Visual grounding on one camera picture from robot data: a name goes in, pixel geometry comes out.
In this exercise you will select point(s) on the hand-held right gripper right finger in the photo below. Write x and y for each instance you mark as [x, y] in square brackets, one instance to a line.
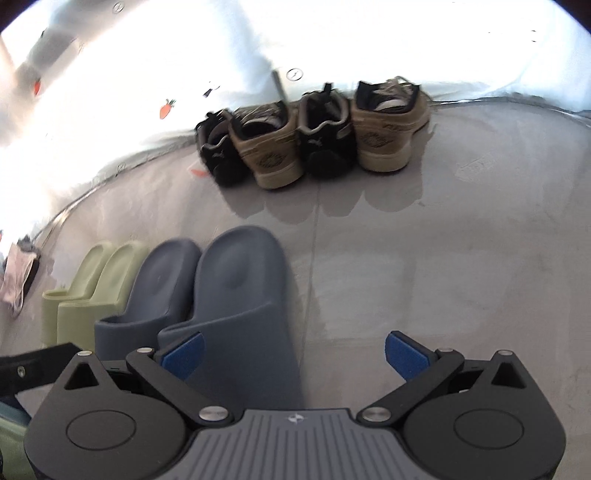
[406, 353]

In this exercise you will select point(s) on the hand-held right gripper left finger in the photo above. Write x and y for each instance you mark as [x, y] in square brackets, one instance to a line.
[184, 353]

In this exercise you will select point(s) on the black suede sneaker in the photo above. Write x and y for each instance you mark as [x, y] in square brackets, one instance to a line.
[323, 147]
[221, 161]

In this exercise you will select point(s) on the tan leather sneaker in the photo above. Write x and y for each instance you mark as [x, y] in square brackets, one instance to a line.
[383, 138]
[272, 157]

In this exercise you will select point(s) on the green garment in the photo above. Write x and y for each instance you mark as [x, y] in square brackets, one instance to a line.
[11, 447]

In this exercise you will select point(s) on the pale pink cloth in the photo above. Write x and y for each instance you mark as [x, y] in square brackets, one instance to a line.
[16, 277]

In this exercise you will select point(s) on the dark flat pad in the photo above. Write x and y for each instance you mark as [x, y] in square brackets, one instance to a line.
[33, 274]

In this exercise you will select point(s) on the small grey cloth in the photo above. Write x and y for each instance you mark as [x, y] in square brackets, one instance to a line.
[27, 244]

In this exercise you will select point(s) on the dark thin pole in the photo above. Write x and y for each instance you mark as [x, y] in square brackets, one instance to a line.
[278, 85]

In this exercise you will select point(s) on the printed white curtain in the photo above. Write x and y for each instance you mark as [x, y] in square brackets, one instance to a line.
[138, 55]

